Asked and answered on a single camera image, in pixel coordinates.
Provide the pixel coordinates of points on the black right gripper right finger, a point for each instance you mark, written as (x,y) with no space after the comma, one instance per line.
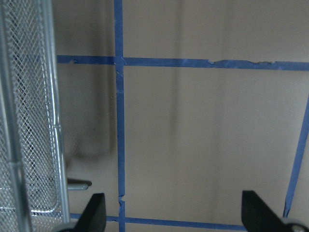
(256,216)

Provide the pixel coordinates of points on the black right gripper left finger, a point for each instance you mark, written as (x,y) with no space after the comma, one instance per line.
(93,218)

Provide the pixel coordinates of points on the silver mesh top tray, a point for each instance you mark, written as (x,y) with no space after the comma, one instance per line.
(33,184)

